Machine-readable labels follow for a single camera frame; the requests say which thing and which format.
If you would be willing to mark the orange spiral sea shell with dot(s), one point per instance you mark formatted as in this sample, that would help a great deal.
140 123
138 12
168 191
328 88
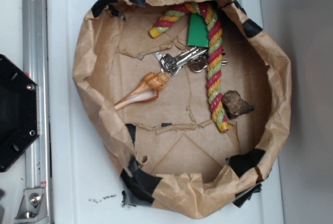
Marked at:
147 90

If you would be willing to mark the green plastic block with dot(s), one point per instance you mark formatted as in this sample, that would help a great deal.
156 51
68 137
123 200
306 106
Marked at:
197 33

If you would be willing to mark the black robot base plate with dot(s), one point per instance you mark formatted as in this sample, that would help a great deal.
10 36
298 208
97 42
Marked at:
19 118

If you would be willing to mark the brown rough rock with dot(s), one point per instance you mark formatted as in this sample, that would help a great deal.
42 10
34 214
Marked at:
235 105

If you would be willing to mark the aluminium extrusion rail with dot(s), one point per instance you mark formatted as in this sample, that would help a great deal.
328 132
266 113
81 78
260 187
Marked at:
35 63

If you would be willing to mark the metal corner bracket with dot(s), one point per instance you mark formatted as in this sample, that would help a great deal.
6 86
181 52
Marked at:
33 207

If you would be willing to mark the brown paper bag bin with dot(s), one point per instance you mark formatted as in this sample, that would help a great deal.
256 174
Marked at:
181 152

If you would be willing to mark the silver key bunch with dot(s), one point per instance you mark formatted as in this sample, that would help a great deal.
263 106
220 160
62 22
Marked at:
196 59

